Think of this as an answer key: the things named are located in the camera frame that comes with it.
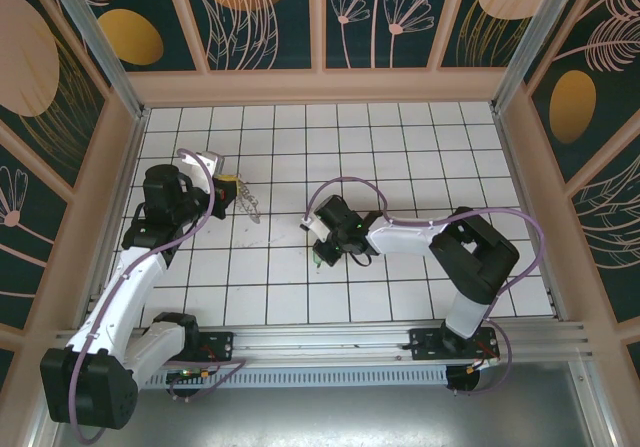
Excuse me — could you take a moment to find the metal strap keyring holder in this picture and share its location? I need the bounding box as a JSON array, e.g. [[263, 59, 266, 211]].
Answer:
[[234, 176, 265, 225]]

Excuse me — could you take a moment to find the small green circuit board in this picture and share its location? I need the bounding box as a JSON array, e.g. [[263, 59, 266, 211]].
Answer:
[[167, 366, 211, 383]]

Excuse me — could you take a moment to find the grey metal sheet panel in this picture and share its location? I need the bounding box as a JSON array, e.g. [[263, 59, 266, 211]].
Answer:
[[29, 361, 616, 447]]

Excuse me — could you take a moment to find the aluminium side rail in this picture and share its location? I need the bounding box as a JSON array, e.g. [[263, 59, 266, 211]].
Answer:
[[87, 109, 151, 328], [493, 108, 570, 322]]

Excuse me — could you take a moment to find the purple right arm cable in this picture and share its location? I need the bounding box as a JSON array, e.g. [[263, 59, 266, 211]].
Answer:
[[303, 176, 546, 398]]

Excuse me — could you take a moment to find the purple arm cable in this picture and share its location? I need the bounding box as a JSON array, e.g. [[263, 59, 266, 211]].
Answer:
[[69, 147, 247, 443], [303, 176, 546, 398]]

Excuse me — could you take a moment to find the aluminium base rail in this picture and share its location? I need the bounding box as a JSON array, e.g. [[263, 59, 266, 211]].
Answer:
[[49, 320, 594, 369]]

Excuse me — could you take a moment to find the slotted grey cable duct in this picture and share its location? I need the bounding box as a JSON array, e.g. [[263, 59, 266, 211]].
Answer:
[[134, 369, 450, 389]]

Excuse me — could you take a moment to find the aluminium frame post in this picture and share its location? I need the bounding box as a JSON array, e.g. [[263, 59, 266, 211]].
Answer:
[[38, 0, 150, 121], [491, 0, 604, 114]]

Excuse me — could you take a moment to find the yellow connector with wires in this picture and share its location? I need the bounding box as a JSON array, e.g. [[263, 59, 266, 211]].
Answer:
[[467, 354, 501, 374]]

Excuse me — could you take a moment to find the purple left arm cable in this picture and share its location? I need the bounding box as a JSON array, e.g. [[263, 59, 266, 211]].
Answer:
[[69, 147, 247, 443]]

